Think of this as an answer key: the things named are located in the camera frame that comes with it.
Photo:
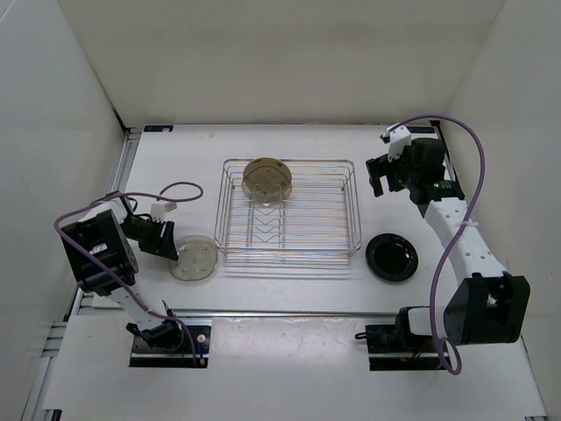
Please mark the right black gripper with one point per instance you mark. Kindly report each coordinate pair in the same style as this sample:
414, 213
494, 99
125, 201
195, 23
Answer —
381, 167

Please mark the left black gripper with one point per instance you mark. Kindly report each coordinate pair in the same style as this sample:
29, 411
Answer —
165, 246

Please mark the clear plate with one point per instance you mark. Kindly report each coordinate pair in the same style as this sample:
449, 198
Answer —
197, 258
265, 193

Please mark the black round plate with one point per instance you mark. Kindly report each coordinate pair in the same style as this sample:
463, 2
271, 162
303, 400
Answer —
391, 258

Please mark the beige round plate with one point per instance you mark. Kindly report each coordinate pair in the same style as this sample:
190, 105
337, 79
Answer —
267, 164

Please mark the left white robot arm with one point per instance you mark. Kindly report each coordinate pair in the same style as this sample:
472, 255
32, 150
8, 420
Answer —
96, 240

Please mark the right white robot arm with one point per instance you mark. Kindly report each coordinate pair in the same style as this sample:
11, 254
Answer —
489, 304

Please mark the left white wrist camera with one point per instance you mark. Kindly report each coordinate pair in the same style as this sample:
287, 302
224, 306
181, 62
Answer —
160, 209

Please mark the chrome wire dish rack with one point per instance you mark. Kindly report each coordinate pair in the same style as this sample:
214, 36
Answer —
319, 219

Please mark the metal rail bar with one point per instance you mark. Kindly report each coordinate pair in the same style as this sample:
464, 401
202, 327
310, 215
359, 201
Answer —
200, 313

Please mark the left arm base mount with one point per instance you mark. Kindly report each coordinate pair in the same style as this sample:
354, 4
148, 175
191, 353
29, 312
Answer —
172, 350

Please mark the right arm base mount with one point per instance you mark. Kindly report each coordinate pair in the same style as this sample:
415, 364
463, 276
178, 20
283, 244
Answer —
391, 349

